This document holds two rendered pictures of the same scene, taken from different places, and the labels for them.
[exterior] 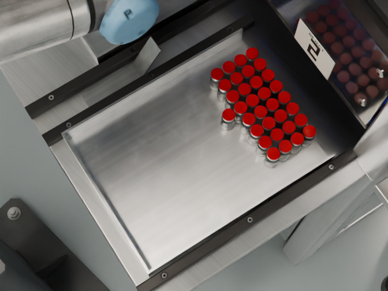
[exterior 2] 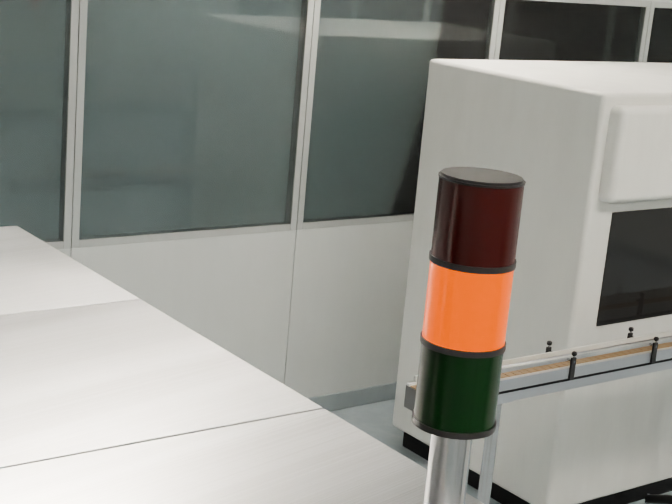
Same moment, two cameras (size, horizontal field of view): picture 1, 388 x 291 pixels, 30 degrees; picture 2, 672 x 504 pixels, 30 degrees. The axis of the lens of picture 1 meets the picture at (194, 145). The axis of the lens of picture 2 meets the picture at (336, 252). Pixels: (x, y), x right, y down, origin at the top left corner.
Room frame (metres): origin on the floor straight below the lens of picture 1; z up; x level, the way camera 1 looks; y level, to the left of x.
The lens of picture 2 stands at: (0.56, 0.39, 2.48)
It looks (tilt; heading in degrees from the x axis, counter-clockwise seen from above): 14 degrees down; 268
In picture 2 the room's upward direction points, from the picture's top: 5 degrees clockwise
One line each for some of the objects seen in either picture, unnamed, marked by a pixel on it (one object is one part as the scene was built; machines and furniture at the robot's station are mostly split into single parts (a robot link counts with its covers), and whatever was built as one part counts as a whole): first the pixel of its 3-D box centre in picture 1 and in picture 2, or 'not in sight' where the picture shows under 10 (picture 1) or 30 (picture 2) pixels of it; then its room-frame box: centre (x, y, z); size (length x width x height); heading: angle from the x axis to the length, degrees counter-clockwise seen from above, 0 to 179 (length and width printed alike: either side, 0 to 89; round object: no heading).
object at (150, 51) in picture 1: (120, 73); not in sight; (0.47, 0.12, 0.91); 0.14 x 0.03 x 0.06; 125
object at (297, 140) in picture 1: (267, 103); not in sight; (0.43, -0.12, 0.90); 0.18 x 0.02 x 0.05; 34
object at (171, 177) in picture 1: (197, 147); not in sight; (0.35, -0.01, 0.90); 0.34 x 0.26 x 0.04; 124
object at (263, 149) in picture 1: (243, 118); not in sight; (0.40, -0.08, 0.90); 0.18 x 0.02 x 0.05; 34
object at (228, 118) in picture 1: (228, 119); not in sight; (0.40, -0.05, 0.90); 0.02 x 0.02 x 0.05
